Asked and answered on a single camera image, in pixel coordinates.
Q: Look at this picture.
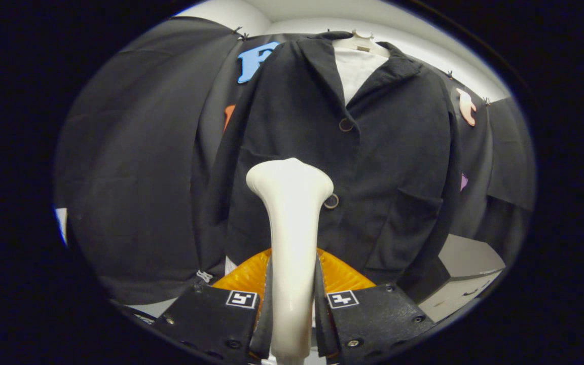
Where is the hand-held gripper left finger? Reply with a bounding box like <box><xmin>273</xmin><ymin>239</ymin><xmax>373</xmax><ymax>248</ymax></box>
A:
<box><xmin>151</xmin><ymin>248</ymin><xmax>274</xmax><ymax>365</ymax></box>

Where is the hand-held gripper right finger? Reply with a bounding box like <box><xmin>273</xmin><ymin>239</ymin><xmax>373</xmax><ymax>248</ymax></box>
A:
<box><xmin>315</xmin><ymin>247</ymin><xmax>437</xmax><ymax>365</ymax></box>

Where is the white garment steamer head with hose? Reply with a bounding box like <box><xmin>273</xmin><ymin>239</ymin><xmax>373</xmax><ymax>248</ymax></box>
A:
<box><xmin>246</xmin><ymin>158</ymin><xmax>334</xmax><ymax>365</ymax></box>

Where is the black blazer jacket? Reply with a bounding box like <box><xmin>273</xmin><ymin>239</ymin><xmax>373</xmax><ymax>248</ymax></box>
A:
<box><xmin>193</xmin><ymin>31</ymin><xmax>462</xmax><ymax>305</ymax></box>

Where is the grey cabinet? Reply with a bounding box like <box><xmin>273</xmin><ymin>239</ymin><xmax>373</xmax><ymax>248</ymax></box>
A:
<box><xmin>416</xmin><ymin>233</ymin><xmax>506</xmax><ymax>323</ymax></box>

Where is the black backdrop cloth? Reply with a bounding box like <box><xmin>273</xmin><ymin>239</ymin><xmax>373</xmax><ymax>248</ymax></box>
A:
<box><xmin>53</xmin><ymin>15</ymin><xmax>537</xmax><ymax>307</ymax></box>

